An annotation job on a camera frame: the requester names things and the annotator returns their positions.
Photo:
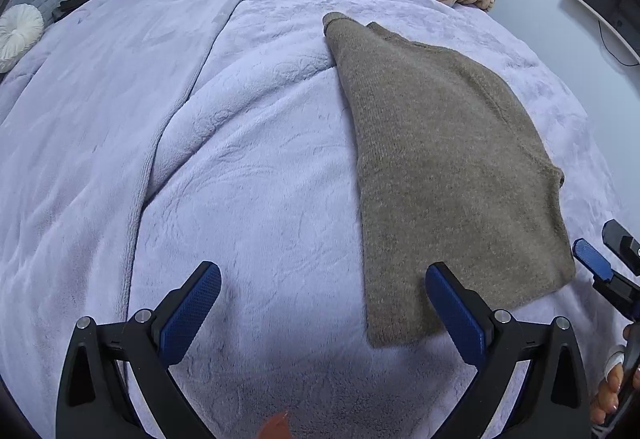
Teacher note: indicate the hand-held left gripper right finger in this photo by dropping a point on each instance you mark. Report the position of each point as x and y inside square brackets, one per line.
[457, 314]

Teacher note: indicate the person's left hand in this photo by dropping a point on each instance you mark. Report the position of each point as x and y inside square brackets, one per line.
[275, 426]

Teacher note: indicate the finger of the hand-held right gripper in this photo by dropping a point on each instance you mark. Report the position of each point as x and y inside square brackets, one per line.
[620, 239]
[592, 259]

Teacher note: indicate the lavender fleece blanket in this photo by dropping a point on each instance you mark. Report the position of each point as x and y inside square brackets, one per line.
[250, 169]

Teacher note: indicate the round white pleated cushion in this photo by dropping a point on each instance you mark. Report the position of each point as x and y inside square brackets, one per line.
[17, 36]

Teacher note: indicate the small black device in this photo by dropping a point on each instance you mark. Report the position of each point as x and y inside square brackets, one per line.
[75, 5]

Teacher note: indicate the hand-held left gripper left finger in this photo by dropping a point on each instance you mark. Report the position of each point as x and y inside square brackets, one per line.
[192, 309]

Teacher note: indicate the person's right hand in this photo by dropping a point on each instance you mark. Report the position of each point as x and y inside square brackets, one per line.
[612, 384]

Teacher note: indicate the olive-brown knit sweater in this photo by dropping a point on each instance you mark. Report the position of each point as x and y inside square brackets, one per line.
[450, 169]

